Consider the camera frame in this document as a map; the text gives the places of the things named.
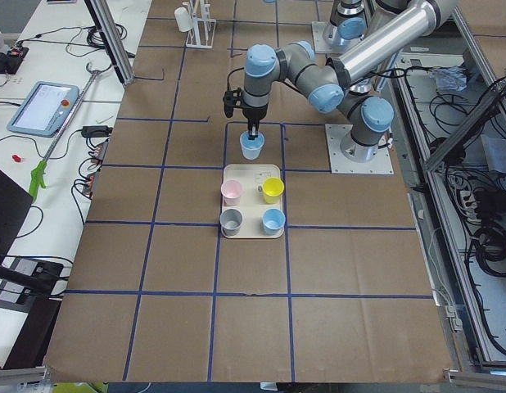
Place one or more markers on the white wire cup rack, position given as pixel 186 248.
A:
pixel 201 25

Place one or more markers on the pale green plastic cup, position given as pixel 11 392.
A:
pixel 183 19

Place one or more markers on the aluminium frame post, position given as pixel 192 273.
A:
pixel 105 24

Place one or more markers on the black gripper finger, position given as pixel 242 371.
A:
pixel 250 130
pixel 256 129

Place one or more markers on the grey plastic cup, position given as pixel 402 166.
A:
pixel 230 222

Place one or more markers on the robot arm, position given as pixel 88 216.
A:
pixel 393 25
pixel 348 25

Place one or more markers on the pink plastic cup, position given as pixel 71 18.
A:
pixel 231 191

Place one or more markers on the black power adapter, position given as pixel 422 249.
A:
pixel 96 131

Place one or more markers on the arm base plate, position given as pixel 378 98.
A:
pixel 320 32
pixel 346 156

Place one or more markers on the cream plastic tray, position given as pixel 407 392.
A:
pixel 252 204

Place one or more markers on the yellow plastic cup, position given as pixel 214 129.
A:
pixel 272 189

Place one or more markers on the green handled reacher grabber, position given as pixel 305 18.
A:
pixel 37 173

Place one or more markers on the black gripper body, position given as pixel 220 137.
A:
pixel 254 114

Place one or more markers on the teach pendant tablet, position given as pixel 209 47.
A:
pixel 45 109

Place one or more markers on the light blue cup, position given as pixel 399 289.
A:
pixel 251 148
pixel 273 221

